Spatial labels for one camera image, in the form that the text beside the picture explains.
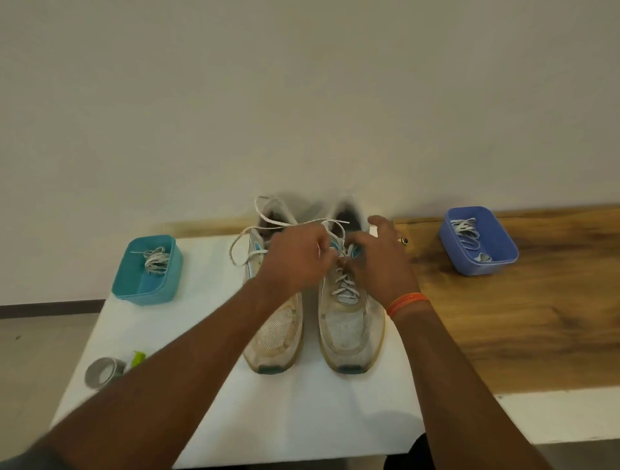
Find person's right hand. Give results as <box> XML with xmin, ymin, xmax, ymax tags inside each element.
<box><xmin>338</xmin><ymin>215</ymin><xmax>421</xmax><ymax>311</ymax></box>

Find blue plastic container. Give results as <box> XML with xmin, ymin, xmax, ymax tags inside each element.
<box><xmin>438</xmin><ymin>206</ymin><xmax>520</xmax><ymax>278</ymax></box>

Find worn white sneaker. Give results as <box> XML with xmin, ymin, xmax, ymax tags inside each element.
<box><xmin>317</xmin><ymin>198</ymin><xmax>387</xmax><ymax>375</ymax></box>
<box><xmin>242</xmin><ymin>196</ymin><xmax>305</xmax><ymax>375</ymax></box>

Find orange thread wristband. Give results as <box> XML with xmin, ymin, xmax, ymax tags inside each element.
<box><xmin>386</xmin><ymin>292</ymin><xmax>431</xmax><ymax>320</ymax></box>

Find black trousers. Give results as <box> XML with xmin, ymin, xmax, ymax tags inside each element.
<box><xmin>397</xmin><ymin>433</ymin><xmax>437</xmax><ymax>470</ymax></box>

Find person's left hand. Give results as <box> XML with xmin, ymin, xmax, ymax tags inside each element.
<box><xmin>254</xmin><ymin>222</ymin><xmax>340</xmax><ymax>301</ymax></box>

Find grey tape roll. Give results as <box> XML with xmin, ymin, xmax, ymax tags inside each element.
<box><xmin>85</xmin><ymin>357</ymin><xmax>128</xmax><ymax>391</ymax></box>

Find person's right forearm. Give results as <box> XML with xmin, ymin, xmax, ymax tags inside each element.
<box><xmin>392</xmin><ymin>302</ymin><xmax>553</xmax><ymax>470</ymax></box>

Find person's left forearm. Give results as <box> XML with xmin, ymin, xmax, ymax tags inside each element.
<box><xmin>38</xmin><ymin>278</ymin><xmax>301</xmax><ymax>470</ymax></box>

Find teal plastic container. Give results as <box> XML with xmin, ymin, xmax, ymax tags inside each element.
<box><xmin>111</xmin><ymin>234</ymin><xmax>184</xmax><ymax>307</ymax></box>

